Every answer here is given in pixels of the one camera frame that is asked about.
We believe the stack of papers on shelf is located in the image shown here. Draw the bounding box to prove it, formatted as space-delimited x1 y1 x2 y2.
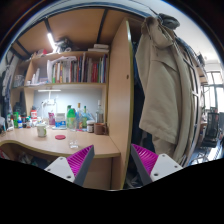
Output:
88 44 109 53

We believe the wooden bookshelf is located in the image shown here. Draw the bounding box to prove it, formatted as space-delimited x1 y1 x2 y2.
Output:
21 49 110 91

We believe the blue tissue box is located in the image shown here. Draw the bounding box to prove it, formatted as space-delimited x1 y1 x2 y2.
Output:
55 113 66 128

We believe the wooden wardrobe side panel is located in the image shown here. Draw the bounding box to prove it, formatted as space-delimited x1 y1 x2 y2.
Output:
107 19 133 190

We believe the red round lid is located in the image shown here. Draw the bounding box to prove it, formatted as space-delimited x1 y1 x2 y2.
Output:
55 135 66 140

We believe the clear glass bottle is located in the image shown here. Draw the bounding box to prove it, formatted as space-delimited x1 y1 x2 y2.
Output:
96 100 104 123

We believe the white desk lamp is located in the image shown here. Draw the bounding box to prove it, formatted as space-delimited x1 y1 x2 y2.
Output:
38 89 61 118

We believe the black chair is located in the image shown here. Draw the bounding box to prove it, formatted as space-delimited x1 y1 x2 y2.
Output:
202 112 219 148

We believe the green glass bottle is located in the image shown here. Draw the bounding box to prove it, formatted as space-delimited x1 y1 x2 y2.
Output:
82 106 87 129

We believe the small white-lidded jar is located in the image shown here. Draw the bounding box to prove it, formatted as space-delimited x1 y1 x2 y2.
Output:
87 120 95 133

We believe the brown ceramic mug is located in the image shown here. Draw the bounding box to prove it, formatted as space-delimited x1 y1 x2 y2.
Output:
94 123 106 135

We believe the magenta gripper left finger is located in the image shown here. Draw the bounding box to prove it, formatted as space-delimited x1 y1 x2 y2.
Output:
45 145 95 186

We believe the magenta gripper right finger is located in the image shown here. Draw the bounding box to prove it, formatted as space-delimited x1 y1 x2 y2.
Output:
131 144 182 185

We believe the white green-banded mug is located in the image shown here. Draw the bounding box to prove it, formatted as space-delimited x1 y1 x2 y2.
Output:
36 124 47 137

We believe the row of colourful books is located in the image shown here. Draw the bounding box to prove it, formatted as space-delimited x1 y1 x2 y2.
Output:
47 53 108 84

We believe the clear drinking glass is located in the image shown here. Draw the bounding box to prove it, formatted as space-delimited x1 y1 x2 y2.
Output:
68 121 78 149

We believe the green soda bottle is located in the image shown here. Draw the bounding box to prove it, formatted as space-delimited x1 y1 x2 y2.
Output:
67 108 76 129

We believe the fluorescent tube light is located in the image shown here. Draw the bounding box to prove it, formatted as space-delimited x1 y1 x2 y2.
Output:
47 33 56 51

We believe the beige hanging coat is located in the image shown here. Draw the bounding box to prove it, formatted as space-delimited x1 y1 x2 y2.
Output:
135 17 194 163

